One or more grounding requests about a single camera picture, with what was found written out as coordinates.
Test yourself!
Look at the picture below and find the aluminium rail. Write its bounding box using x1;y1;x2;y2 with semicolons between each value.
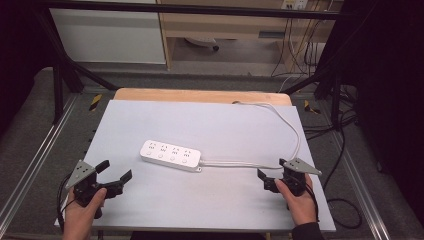
328;131;392;240
0;94;80;232

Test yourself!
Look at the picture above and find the chair base with caster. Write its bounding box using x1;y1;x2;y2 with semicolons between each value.
184;35;221;52

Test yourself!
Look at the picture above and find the white power strip cable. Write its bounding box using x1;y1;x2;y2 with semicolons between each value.
199;100;302;170

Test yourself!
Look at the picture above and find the person's right hand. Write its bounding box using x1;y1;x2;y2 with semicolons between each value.
274;173;318;228

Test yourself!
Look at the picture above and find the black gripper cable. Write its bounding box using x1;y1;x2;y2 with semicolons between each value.
56;172;78;232
303;179;321;224

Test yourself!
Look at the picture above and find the person's left hand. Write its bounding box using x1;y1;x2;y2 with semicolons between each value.
62;187;109;240

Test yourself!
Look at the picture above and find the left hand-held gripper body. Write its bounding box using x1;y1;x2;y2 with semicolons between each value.
64;159;113;208

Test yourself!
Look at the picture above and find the bundle of hanging cables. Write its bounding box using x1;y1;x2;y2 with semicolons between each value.
270;8;333;95

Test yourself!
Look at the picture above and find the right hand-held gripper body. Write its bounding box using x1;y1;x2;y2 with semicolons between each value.
263;157;323;198

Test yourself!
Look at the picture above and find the white cabinet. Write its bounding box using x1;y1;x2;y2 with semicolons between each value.
49;7;167;66

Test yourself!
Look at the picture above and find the black curtain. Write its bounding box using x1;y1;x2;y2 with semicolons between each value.
328;0;424;221
0;0;61;138

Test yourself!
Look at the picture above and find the black cable on floor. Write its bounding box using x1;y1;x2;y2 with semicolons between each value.
304;109;363;230

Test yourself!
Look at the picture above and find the black metal stand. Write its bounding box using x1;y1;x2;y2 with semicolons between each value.
33;6;118;125
283;64;346;132

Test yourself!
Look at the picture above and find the white wall socket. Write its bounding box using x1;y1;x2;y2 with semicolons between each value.
280;0;309;11

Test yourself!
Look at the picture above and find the white power strip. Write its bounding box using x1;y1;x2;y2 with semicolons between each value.
139;139;203;174

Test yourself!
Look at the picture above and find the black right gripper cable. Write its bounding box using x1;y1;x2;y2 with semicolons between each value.
303;179;321;224

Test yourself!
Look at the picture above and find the black metal crossbar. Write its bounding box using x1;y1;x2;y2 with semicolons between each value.
39;0;346;21

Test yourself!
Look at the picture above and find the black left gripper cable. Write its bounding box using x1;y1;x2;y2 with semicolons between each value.
56;172;78;232

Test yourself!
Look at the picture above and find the wooden desk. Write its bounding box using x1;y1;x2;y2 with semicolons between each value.
155;0;345;72

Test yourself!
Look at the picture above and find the wooden board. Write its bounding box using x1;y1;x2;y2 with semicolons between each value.
113;87;293;107

